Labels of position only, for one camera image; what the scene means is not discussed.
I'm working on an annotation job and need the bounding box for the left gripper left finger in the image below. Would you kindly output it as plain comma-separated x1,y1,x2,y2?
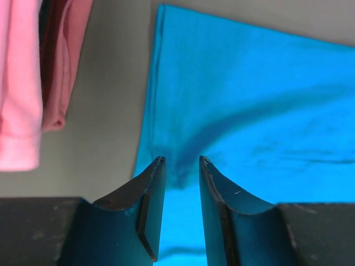
1,157,166,265

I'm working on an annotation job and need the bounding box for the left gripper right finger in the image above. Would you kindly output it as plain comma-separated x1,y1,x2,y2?
199,156,354,265

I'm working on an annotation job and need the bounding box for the blue t shirt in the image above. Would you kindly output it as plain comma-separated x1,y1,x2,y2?
135,4,354,265

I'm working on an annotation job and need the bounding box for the pink folded t shirt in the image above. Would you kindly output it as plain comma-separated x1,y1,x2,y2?
1,0,43,172

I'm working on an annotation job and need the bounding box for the dark red folded t shirt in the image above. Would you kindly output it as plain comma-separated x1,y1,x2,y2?
39,0,67,103

